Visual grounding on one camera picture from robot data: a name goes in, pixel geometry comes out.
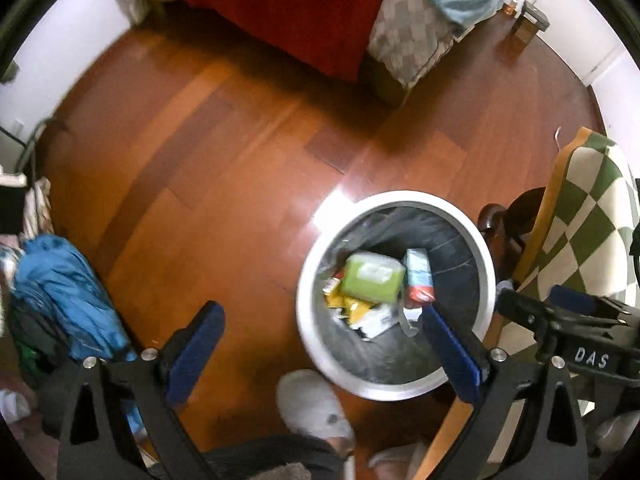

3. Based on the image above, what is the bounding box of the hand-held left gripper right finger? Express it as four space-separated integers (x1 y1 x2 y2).
421 304 589 480

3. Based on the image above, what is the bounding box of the green checked tablecloth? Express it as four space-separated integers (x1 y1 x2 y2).
499 132 640 357

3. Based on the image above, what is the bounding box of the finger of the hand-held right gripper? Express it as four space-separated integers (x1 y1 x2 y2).
547 285 640 318
496 287 557 334

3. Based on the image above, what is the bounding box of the grey quilted mattress pad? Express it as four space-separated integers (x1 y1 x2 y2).
367 0 469 89

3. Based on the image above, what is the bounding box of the wooden bed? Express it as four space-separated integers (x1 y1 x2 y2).
115 0 477 109

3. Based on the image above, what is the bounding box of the blue red white carton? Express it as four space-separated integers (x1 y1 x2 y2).
402 248 437 309

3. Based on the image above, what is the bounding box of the person's dark trouser leg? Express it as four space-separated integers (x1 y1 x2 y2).
199 434 352 480

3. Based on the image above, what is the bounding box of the black cable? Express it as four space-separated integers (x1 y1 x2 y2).
0 115 67 172

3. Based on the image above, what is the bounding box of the yellow snack packet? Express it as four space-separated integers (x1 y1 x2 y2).
324 287 374 327

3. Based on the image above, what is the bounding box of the blue jacket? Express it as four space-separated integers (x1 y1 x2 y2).
12 233 139 367

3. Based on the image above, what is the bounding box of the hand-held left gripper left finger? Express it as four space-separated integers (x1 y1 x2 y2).
56 301 227 480

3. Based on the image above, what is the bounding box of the red blanket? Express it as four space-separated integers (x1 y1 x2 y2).
110 0 402 84

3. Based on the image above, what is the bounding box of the black bin liner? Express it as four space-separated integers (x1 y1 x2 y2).
320 206 482 385

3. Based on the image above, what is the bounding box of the white round waste bin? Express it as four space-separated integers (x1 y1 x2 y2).
296 190 497 402

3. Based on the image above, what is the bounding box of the green wipes packet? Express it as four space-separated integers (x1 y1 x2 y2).
340 253 407 305

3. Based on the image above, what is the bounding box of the pale grey slipper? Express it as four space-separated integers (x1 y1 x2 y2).
276 368 357 454
369 441 432 480

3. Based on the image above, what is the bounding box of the pale patterned cloth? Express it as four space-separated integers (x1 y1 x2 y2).
0 385 62 480

